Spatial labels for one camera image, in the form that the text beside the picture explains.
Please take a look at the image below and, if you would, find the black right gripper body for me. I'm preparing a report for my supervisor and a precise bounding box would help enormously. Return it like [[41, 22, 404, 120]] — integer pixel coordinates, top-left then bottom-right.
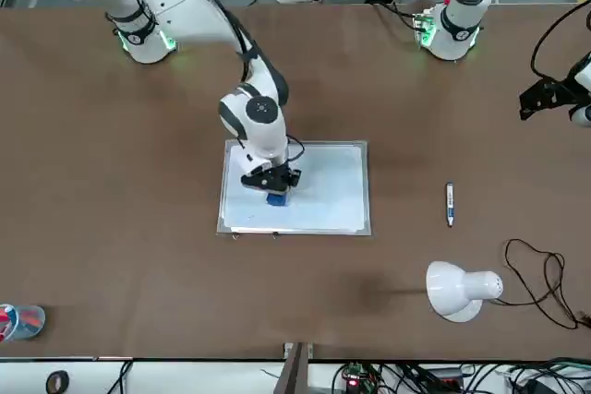
[[239, 163, 303, 195]]

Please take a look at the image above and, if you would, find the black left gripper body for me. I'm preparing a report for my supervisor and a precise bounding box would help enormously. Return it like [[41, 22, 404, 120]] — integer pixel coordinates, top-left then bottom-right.
[[544, 78, 582, 109]]

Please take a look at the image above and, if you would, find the white blue whiteboard marker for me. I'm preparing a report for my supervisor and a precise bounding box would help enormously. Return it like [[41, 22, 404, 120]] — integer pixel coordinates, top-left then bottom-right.
[[444, 181, 459, 229]]

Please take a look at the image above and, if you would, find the silver framed whiteboard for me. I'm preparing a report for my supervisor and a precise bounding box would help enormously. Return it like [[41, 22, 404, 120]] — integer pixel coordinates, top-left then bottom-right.
[[215, 137, 373, 239]]

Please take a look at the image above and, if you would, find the white desk lamp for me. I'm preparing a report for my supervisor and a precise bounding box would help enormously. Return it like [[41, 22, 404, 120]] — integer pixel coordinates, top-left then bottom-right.
[[424, 260, 506, 324]]

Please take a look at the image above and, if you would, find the green circuit board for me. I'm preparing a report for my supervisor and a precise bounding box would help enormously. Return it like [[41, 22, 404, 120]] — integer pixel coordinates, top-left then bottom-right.
[[341, 361, 371, 388]]

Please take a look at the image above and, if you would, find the black finned power supply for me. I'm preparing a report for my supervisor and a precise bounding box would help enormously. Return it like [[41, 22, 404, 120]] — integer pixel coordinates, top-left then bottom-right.
[[415, 365, 468, 394]]

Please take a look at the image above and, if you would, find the clear plastic cup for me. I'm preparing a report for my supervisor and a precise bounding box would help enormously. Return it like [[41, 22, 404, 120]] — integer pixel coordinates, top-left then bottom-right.
[[0, 303, 47, 344]]

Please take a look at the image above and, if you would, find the black tape roll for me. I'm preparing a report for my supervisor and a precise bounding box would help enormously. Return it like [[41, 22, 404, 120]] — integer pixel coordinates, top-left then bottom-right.
[[45, 370, 71, 393]]

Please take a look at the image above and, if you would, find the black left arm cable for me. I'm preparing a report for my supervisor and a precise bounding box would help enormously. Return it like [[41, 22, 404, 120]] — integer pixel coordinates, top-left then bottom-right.
[[529, 0, 591, 87]]

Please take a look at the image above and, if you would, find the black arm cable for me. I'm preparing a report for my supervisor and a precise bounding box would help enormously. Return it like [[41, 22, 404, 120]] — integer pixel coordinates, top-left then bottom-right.
[[181, 0, 260, 84], [529, 0, 591, 87]]

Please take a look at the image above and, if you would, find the black lamp cable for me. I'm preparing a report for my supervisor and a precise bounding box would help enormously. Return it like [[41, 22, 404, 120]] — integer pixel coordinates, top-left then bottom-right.
[[488, 237, 591, 331]]

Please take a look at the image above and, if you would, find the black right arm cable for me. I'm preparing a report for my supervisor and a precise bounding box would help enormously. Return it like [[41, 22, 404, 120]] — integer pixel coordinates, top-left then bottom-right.
[[181, 0, 260, 84]]

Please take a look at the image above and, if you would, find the aluminium frame post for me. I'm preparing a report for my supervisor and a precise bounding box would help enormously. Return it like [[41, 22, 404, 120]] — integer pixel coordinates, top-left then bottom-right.
[[278, 341, 316, 394]]

